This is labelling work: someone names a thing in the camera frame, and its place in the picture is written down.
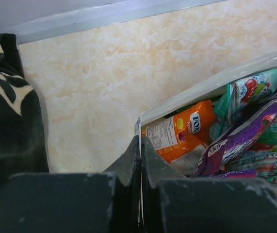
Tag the orange Fox's candy bag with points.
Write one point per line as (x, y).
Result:
(182, 138)

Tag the black floral pillow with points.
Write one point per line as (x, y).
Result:
(22, 138)

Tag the purple candy bag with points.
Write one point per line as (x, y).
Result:
(236, 139)

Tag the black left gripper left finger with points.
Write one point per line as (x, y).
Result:
(106, 202)

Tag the teal mint cherry candy bag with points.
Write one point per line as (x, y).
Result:
(261, 156)

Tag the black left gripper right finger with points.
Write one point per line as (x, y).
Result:
(173, 203)

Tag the teal Fox's mint candy bag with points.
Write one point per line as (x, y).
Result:
(240, 96)

